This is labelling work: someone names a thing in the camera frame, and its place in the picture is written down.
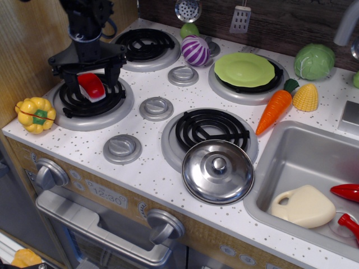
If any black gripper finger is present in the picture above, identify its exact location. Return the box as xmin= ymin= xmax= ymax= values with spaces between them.
xmin=61 ymin=72 xmax=81 ymax=95
xmin=104 ymin=64 xmax=121 ymax=87

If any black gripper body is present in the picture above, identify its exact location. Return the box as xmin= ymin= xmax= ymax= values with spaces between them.
xmin=48 ymin=40 xmax=127 ymax=76

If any red white toy sushi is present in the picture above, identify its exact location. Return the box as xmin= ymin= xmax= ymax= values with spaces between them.
xmin=77 ymin=73 xmax=106 ymax=103

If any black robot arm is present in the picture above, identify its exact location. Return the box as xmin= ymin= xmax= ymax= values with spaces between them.
xmin=48 ymin=1 xmax=127 ymax=93

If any green toy plate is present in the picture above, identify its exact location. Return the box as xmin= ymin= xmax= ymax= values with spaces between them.
xmin=214 ymin=52 xmax=275 ymax=88

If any front left black burner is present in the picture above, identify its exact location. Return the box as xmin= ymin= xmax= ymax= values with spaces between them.
xmin=47 ymin=73 xmax=134 ymax=131

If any black burner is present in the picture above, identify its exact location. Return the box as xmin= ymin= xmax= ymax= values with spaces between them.
xmin=161 ymin=108 xmax=259 ymax=172
xmin=112 ymin=29 xmax=181 ymax=72
xmin=208 ymin=55 xmax=289 ymax=105
xmin=47 ymin=73 xmax=134 ymax=131

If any back left black burner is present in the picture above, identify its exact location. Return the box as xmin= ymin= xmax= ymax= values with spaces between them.
xmin=112 ymin=29 xmax=181 ymax=72

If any yellow toy bell pepper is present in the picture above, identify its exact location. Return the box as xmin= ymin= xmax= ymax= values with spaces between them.
xmin=15 ymin=97 xmax=57 ymax=135

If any silver stove knob middle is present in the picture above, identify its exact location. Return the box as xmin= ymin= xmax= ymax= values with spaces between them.
xmin=139 ymin=96 xmax=174 ymax=122

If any silver stove knob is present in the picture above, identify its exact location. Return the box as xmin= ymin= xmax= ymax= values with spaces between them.
xmin=205 ymin=36 xmax=220 ymax=58
xmin=103 ymin=134 xmax=142 ymax=165
xmin=168 ymin=66 xmax=199 ymax=87
xmin=139 ymin=96 xmax=174 ymax=122

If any silver stove knob back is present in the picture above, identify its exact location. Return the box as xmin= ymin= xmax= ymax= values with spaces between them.
xmin=168 ymin=66 xmax=199 ymax=87

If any silver stove knob front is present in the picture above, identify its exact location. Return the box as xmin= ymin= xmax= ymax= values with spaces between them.
xmin=103 ymin=134 xmax=142 ymax=165

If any purple striped toy onion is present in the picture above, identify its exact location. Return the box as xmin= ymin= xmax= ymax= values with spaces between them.
xmin=181 ymin=35 xmax=210 ymax=66

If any small green toy vegetable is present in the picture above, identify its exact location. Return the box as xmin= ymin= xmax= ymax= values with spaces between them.
xmin=180 ymin=22 xmax=200 ymax=39

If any front right black burner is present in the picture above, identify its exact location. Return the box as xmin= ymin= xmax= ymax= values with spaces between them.
xmin=161 ymin=108 xmax=259 ymax=172

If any left silver oven dial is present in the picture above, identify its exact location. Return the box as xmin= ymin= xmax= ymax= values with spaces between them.
xmin=35 ymin=158 xmax=70 ymax=191

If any silver oven dial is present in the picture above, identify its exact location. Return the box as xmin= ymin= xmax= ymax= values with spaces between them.
xmin=146 ymin=208 xmax=186 ymax=248
xmin=35 ymin=158 xmax=70 ymax=191

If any hanging silver strainer spoon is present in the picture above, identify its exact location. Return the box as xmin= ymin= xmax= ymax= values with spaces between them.
xmin=174 ymin=0 xmax=202 ymax=23

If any silver stove knob rear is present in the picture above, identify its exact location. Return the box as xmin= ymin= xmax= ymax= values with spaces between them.
xmin=205 ymin=36 xmax=220 ymax=58

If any oven clock display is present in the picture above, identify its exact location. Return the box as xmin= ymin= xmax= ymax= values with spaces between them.
xmin=85 ymin=179 xmax=128 ymax=209

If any hanging silver spatula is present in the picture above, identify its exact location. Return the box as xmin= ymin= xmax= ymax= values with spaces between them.
xmin=229 ymin=6 xmax=251 ymax=34

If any steel pot lid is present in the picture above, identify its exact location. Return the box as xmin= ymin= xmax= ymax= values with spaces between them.
xmin=181 ymin=140 xmax=255 ymax=206

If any back right black burner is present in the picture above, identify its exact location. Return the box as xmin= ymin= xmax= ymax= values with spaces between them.
xmin=208 ymin=55 xmax=289 ymax=105

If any right silver oven dial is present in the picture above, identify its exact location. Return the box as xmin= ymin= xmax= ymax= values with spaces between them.
xmin=146 ymin=208 xmax=186 ymax=248

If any orange toy carrot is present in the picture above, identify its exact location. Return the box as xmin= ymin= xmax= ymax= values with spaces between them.
xmin=255 ymin=78 xmax=299 ymax=136

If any yellow object on floor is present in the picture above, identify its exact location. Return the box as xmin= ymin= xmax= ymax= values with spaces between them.
xmin=11 ymin=249 xmax=42 ymax=268

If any silver sink basin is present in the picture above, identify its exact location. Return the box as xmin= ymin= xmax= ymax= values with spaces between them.
xmin=244 ymin=121 xmax=358 ymax=261

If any yellow toy corn piece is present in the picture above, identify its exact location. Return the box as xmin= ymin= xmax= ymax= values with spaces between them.
xmin=292 ymin=84 xmax=318 ymax=112

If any green toy cabbage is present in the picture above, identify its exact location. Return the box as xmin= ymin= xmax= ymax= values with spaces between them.
xmin=294 ymin=43 xmax=335 ymax=81

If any silver faucet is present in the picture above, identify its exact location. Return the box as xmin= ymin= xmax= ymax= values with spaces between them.
xmin=333 ymin=1 xmax=358 ymax=47

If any cream toy jug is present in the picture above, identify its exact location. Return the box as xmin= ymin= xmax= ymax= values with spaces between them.
xmin=270 ymin=185 xmax=336 ymax=229

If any green toy at right edge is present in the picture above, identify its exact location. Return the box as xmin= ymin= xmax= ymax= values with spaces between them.
xmin=353 ymin=72 xmax=359 ymax=89

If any red toy chili pepper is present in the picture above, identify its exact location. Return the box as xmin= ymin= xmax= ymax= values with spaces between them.
xmin=330 ymin=184 xmax=359 ymax=202

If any red toy piece in sink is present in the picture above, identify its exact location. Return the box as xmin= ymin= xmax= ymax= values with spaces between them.
xmin=338 ymin=214 xmax=359 ymax=240

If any silver oven door handle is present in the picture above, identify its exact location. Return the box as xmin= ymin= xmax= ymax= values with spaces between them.
xmin=36 ymin=191 xmax=177 ymax=268

